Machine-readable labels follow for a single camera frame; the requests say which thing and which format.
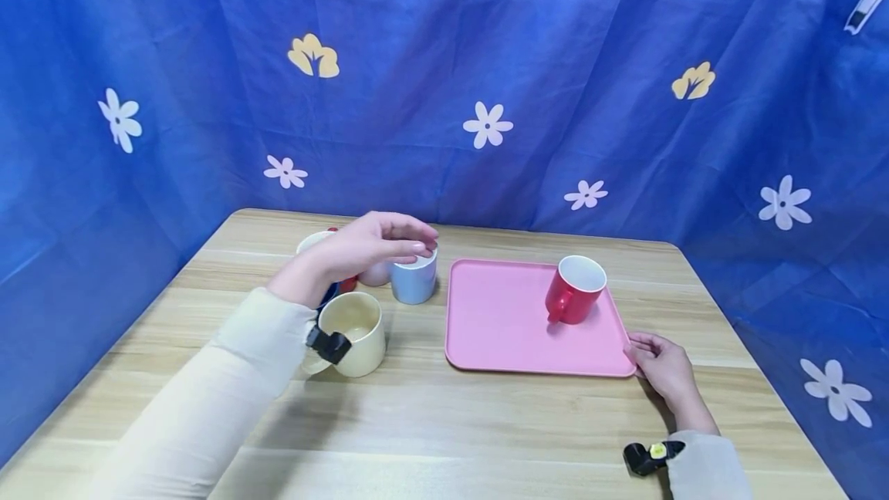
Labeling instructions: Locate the red mug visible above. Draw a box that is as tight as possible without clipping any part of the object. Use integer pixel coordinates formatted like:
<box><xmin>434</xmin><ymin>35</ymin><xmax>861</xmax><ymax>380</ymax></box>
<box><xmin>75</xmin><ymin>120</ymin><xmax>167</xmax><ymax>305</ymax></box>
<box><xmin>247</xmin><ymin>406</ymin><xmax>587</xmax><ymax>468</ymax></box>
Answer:
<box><xmin>544</xmin><ymin>255</ymin><xmax>608</xmax><ymax>326</ymax></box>

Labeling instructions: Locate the red cup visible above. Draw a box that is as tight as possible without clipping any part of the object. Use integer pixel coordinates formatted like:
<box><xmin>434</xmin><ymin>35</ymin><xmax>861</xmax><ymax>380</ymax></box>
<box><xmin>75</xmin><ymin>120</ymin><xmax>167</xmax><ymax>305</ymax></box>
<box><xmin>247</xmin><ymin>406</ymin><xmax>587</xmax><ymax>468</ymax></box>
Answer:
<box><xmin>326</xmin><ymin>227</ymin><xmax>360</xmax><ymax>294</ymax></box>

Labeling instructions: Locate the person's left forearm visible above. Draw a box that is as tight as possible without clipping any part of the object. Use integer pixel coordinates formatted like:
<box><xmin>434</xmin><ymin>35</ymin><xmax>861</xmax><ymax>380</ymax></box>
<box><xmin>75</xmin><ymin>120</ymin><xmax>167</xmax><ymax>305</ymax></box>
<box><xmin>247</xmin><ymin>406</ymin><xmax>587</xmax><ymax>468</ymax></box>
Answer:
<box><xmin>83</xmin><ymin>257</ymin><xmax>336</xmax><ymax>500</ymax></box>

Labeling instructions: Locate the black wrist band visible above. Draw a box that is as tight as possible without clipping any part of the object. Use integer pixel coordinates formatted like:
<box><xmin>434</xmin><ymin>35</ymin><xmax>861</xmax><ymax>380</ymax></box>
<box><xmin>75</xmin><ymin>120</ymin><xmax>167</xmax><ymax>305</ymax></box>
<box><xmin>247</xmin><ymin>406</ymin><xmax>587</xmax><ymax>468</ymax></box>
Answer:
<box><xmin>623</xmin><ymin>441</ymin><xmax>687</xmax><ymax>478</ymax></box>
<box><xmin>306</xmin><ymin>323</ymin><xmax>353</xmax><ymax>367</ymax></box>

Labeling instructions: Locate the person's right forearm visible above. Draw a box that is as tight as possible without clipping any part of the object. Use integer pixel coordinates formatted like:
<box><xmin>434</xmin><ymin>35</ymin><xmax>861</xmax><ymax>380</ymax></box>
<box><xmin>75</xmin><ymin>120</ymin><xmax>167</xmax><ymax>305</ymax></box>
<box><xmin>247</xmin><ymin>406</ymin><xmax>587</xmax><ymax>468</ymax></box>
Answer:
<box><xmin>663</xmin><ymin>401</ymin><xmax>755</xmax><ymax>500</ymax></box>

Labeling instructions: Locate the person's left hand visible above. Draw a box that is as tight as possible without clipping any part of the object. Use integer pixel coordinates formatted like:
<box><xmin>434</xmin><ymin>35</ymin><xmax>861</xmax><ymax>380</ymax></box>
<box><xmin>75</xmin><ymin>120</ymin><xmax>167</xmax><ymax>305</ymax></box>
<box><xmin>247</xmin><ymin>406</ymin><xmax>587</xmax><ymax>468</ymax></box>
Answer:
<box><xmin>295</xmin><ymin>211</ymin><xmax>441</xmax><ymax>292</ymax></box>

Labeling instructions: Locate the light blue cup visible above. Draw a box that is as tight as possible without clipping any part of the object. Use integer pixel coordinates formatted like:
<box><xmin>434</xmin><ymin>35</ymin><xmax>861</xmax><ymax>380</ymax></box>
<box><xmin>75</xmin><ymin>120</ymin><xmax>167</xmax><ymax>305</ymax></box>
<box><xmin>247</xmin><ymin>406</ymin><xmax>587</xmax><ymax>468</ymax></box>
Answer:
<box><xmin>389</xmin><ymin>247</ymin><xmax>438</xmax><ymax>306</ymax></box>

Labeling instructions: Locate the person's right hand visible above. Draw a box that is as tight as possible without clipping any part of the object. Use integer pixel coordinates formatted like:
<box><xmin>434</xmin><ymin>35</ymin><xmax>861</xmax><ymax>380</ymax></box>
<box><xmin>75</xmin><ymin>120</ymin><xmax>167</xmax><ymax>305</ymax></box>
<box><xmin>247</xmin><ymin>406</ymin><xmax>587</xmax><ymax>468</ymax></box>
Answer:
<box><xmin>623</xmin><ymin>332</ymin><xmax>704</xmax><ymax>417</ymax></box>

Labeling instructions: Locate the white cup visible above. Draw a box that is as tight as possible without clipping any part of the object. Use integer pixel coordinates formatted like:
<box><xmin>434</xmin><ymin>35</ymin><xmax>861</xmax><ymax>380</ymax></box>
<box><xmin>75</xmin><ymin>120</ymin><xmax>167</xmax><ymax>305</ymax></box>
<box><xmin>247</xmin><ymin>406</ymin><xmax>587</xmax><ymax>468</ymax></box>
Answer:
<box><xmin>296</xmin><ymin>231</ymin><xmax>339</xmax><ymax>257</ymax></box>

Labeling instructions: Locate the cream mug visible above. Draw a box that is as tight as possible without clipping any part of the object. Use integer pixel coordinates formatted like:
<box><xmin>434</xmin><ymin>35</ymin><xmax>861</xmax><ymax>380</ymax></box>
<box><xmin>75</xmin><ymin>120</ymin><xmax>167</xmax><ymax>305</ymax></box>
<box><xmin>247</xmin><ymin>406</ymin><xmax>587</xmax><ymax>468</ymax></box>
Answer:
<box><xmin>302</xmin><ymin>292</ymin><xmax>387</xmax><ymax>379</ymax></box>

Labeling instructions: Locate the pink cup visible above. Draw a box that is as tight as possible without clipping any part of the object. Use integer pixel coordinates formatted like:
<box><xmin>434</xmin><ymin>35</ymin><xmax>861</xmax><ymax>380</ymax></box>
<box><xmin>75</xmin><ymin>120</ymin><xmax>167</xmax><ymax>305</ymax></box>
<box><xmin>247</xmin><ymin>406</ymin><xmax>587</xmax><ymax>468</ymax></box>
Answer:
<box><xmin>359</xmin><ymin>259</ymin><xmax>392</xmax><ymax>288</ymax></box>

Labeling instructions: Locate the pink plastic tray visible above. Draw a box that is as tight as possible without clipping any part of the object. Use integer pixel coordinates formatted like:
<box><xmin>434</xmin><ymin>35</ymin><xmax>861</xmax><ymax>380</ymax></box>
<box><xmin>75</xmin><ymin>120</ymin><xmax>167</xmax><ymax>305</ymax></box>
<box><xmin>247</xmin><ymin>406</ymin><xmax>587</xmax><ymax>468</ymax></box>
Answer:
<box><xmin>444</xmin><ymin>258</ymin><xmax>638</xmax><ymax>379</ymax></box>

